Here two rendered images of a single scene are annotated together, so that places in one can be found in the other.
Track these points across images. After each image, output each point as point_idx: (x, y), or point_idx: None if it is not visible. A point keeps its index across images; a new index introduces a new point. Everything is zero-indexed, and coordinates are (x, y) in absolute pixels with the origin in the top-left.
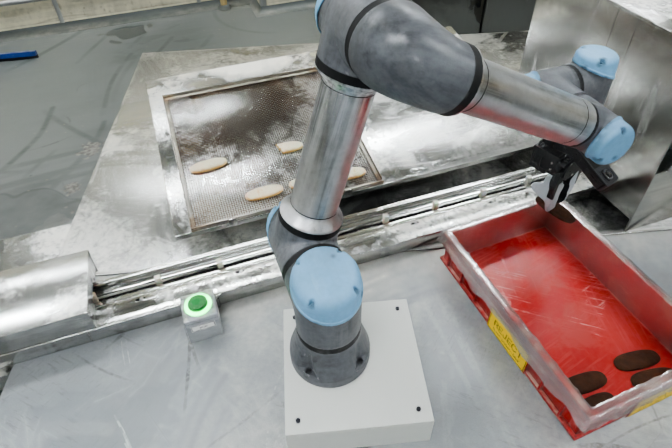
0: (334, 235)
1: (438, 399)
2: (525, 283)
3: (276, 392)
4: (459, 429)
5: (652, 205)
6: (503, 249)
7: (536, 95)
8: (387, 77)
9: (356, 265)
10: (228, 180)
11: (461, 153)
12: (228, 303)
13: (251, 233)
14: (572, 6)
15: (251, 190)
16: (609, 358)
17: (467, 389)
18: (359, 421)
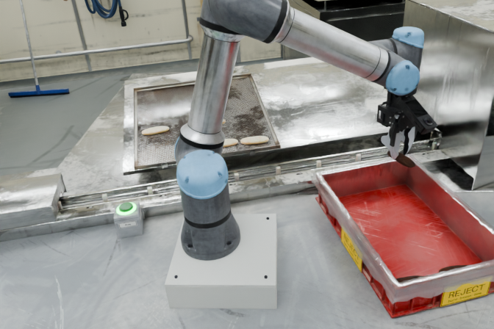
0: (215, 147)
1: (290, 285)
2: (379, 218)
3: None
4: (301, 304)
5: (492, 167)
6: (367, 196)
7: (333, 34)
8: (226, 12)
9: (223, 161)
10: (167, 140)
11: (345, 131)
12: (151, 217)
13: None
14: (423, 21)
15: None
16: (436, 269)
17: (314, 280)
18: (220, 280)
